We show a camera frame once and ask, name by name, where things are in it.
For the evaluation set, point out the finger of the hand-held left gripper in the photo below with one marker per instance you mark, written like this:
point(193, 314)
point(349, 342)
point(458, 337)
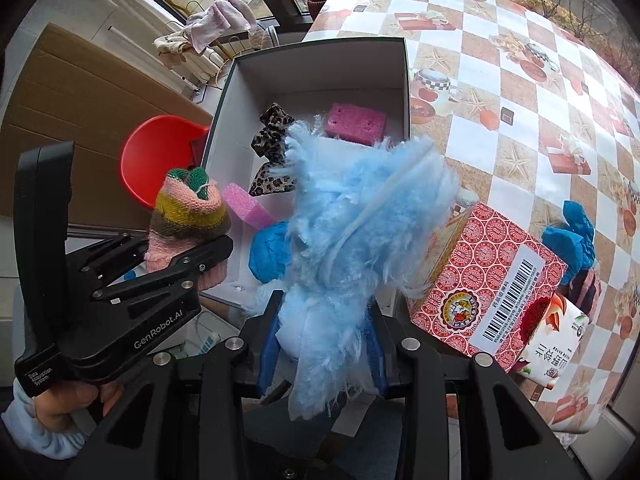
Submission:
point(200, 260)
point(110, 257)

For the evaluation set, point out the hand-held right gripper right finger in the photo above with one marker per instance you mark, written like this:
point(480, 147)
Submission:
point(378, 365)

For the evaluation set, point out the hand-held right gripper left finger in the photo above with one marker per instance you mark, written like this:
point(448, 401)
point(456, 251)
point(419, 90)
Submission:
point(266, 360)

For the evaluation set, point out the pink green sock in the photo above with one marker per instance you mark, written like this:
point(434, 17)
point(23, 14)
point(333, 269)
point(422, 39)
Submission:
point(187, 215)

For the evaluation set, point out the pink sponge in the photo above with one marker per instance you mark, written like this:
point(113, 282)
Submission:
point(355, 122)
point(245, 207)

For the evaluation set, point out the dark leopard print scrunchie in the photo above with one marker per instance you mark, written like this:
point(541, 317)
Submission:
point(270, 140)

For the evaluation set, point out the light blue fluffy scrunchie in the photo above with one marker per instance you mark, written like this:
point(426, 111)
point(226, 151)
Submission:
point(360, 200)

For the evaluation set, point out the grey cardboard box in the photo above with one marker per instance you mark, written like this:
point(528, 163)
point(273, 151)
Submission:
point(320, 80)

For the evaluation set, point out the person's left forearm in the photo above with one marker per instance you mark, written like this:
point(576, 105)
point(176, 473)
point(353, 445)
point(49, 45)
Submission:
point(35, 435)

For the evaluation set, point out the person's left hand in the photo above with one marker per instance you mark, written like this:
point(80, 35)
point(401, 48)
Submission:
point(65, 405)

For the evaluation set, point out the blue crumpled cloth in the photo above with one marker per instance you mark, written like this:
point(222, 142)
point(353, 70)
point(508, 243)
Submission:
point(272, 255)

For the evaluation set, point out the red plastic stool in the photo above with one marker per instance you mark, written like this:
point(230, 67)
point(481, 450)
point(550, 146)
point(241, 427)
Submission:
point(155, 155)

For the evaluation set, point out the pink patterned carton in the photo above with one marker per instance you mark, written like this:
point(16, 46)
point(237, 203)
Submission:
point(480, 270)

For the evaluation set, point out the brown cardboard sheet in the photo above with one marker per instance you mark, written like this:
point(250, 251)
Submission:
point(75, 105)

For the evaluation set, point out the white tissue pack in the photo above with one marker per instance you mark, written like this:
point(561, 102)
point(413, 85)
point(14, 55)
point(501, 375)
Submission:
point(555, 350)

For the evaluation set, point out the cream cloth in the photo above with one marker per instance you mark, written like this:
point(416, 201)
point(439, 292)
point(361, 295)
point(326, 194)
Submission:
point(170, 47)

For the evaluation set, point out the blue crinkled scrunchie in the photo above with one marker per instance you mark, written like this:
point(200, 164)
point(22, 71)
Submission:
point(575, 240)

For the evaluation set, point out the pink white cloth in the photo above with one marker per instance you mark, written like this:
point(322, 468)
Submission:
point(220, 22)

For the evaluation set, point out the dark red flower pot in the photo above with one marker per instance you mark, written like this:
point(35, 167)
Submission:
point(317, 7)

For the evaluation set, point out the checked printed tablecloth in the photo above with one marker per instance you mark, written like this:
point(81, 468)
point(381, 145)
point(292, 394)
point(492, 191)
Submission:
point(525, 90)

